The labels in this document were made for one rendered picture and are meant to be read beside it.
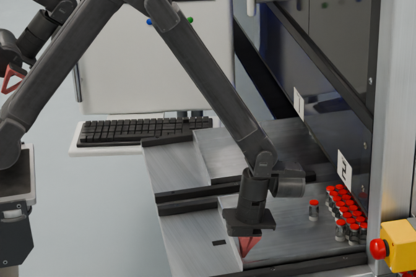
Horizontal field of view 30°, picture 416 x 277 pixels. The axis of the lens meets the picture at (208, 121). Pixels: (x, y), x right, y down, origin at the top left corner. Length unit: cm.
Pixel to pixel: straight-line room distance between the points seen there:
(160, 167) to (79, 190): 166
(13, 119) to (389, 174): 70
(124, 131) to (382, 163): 103
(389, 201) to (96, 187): 228
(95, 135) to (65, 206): 127
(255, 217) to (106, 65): 98
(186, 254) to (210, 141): 50
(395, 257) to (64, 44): 72
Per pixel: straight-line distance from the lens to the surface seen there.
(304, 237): 174
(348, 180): 170
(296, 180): 157
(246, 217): 158
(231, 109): 146
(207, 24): 234
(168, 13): 134
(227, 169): 198
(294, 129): 217
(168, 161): 204
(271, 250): 170
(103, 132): 233
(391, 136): 147
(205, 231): 176
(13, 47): 183
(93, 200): 356
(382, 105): 145
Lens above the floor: 190
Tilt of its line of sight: 27 degrees down
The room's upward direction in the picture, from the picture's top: 3 degrees counter-clockwise
